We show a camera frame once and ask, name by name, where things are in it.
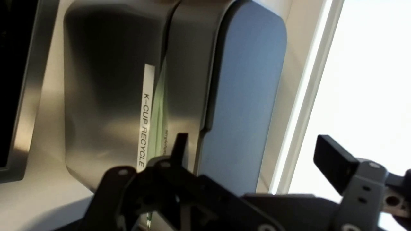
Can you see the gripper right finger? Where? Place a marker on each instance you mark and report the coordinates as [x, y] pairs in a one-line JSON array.
[[362, 186]]

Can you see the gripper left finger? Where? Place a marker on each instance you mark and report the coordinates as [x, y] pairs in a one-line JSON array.
[[167, 183]]

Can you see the green bin liner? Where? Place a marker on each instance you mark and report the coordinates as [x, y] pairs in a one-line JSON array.
[[159, 106]]

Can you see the silver bin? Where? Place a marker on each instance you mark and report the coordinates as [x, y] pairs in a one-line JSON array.
[[106, 96]]

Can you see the silver bin lid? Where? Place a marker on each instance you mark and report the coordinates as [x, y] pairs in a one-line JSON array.
[[244, 96]]

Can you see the window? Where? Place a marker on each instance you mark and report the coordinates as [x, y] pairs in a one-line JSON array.
[[362, 70]]

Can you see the black appliance with silver frame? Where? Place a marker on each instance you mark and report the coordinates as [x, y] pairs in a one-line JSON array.
[[16, 80]]

